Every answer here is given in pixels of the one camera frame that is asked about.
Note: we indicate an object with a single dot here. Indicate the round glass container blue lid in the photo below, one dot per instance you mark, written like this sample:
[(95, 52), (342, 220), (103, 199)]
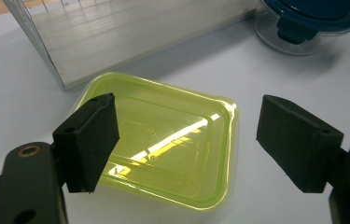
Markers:
[(319, 12)]

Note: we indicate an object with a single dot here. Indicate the yellow-green plastic food container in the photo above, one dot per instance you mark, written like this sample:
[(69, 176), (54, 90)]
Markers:
[(175, 130)]

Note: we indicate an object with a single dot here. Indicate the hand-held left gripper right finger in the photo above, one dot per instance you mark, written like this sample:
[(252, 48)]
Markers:
[(297, 143)]

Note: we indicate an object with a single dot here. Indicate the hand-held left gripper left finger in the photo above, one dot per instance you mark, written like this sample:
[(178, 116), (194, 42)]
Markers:
[(88, 146)]

